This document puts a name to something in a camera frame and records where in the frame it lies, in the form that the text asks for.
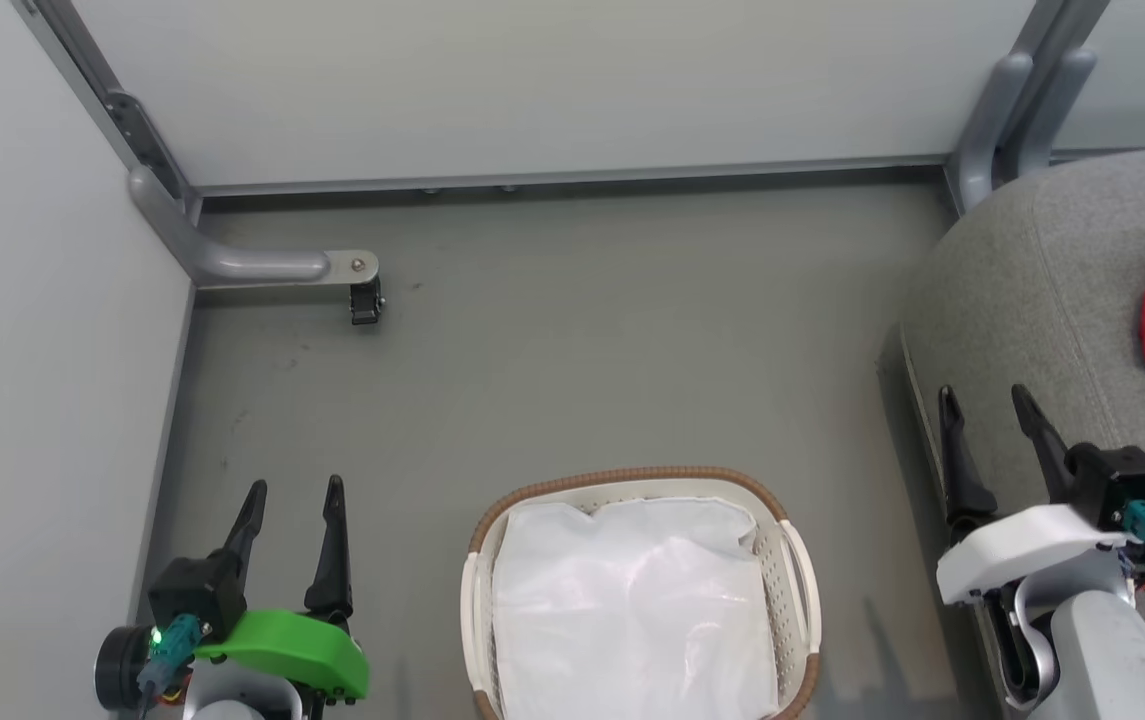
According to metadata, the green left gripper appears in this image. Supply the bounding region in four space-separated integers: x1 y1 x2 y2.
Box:
194 475 371 703

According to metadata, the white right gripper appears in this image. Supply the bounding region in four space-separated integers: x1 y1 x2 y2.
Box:
936 384 1130 607

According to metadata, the grey fabric sofa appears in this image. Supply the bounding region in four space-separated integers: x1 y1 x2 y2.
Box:
877 145 1145 720

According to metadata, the white wicker-rimmed laundry basket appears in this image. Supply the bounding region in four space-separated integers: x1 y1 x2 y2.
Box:
460 466 823 720

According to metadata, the black caster wheel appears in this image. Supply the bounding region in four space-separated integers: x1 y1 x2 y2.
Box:
349 278 386 327

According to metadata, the grey metal partition foot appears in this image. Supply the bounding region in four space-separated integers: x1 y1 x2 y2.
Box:
128 165 380 291

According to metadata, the grey curved double partition foot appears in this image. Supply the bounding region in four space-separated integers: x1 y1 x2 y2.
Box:
944 48 1099 214

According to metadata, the white plastic basket liner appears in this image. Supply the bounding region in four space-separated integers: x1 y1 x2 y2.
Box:
490 497 781 720

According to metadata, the teal left cable connector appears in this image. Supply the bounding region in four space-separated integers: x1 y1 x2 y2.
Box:
136 614 205 698

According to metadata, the grey partition upright post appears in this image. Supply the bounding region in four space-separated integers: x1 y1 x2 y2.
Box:
1010 0 1113 101

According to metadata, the grey partition bottom rail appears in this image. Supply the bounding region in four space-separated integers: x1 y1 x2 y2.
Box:
194 155 951 198

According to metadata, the grey partition corner post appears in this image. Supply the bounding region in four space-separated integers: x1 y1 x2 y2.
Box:
12 0 201 216

